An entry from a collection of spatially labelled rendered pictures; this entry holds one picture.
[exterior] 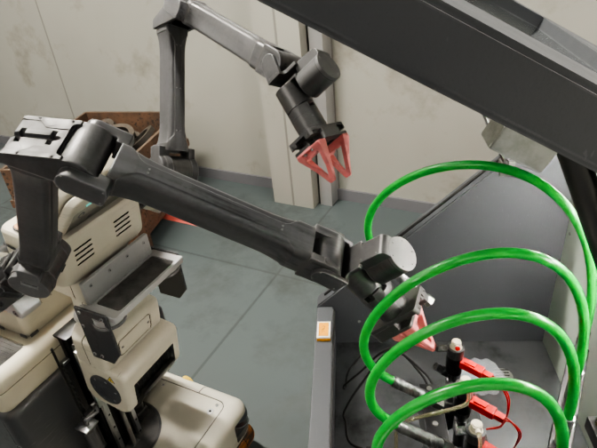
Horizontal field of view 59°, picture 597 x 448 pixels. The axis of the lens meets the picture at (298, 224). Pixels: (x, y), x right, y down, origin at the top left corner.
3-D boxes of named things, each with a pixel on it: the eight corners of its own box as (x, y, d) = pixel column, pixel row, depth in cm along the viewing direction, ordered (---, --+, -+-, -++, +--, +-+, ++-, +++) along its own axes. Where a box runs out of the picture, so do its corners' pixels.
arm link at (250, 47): (199, 26, 131) (160, 13, 123) (206, 2, 129) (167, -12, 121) (305, 92, 106) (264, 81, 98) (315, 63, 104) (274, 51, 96)
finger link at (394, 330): (443, 357, 85) (403, 318, 83) (409, 372, 89) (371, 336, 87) (448, 329, 90) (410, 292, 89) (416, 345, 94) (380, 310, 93)
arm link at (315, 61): (290, 70, 107) (258, 61, 101) (329, 31, 100) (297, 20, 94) (310, 119, 104) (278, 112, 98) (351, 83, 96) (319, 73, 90)
